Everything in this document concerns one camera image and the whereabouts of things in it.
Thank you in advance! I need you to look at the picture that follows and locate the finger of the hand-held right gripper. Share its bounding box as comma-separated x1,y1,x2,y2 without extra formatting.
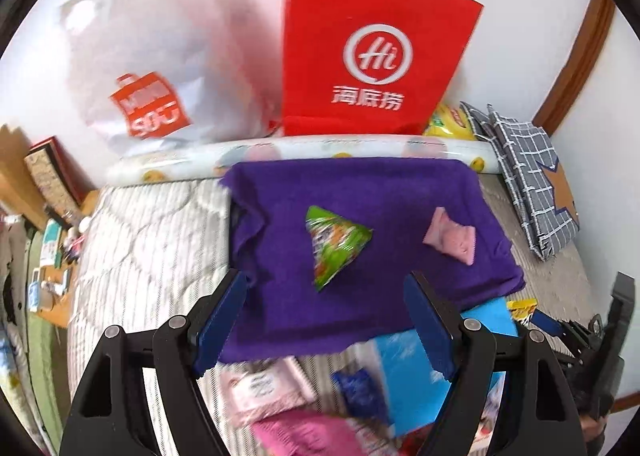
530,309,568,343

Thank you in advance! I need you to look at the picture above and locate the white plastic shopping bag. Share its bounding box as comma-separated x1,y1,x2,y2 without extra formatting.
57,0,287,158

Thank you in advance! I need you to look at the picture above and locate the yellow packet black print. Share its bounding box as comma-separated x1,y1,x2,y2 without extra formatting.
506,299,538,326

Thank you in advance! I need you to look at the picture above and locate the red paper bag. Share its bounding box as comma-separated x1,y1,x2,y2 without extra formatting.
281,0,485,137

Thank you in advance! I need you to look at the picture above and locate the grey checkered fabric bag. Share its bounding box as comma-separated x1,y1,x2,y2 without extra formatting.
460,101,581,262

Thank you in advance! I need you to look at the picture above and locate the striped quilted mattress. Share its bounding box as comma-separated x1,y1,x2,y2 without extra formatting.
67,171,631,456

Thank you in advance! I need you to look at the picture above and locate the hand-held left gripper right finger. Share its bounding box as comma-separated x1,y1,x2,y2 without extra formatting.
402,271,588,456

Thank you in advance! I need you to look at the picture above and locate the purple towel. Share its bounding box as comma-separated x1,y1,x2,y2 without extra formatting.
220,159,525,363

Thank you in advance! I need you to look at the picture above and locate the brown wooden door frame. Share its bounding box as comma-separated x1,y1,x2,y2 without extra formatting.
531,0,617,134

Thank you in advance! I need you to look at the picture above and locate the blue cookie packet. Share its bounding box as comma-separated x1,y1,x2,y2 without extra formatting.
331,370,393,424

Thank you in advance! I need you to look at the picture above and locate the red patterned box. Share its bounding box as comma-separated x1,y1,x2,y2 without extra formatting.
25,136,88,227

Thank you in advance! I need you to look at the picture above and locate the magenta snack packet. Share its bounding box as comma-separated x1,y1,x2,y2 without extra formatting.
250,411,371,456

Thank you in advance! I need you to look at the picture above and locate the blue tissue pack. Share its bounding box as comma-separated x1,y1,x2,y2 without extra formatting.
375,299,518,439

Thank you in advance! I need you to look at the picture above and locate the yellow snack bag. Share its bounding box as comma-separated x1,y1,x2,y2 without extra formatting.
424,103,478,141

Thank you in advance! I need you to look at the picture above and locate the rolled fruit print mat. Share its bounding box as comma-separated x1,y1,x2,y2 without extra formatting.
105,133,501,185

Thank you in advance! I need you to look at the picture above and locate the red snack packet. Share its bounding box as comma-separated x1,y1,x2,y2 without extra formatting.
400,425,435,456

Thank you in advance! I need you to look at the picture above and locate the pale pink packet white label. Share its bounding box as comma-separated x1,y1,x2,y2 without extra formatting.
220,358,316,429

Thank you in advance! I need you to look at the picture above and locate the plain pink snack packet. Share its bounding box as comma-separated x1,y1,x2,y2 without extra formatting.
422,207,476,265

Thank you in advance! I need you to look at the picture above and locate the green cloth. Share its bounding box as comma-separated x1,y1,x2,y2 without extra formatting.
22,231,66,454

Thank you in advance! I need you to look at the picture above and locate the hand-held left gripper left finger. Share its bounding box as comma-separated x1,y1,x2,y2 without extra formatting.
59,269,251,456

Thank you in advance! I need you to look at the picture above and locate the cluttered wooden side table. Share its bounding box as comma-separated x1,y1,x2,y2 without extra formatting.
27,189,101,328

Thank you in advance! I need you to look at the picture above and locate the brown wooden furniture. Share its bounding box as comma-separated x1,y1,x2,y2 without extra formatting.
0,123,48,232

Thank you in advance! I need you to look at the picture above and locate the green snack packet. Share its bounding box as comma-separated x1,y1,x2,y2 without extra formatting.
305,205,374,293

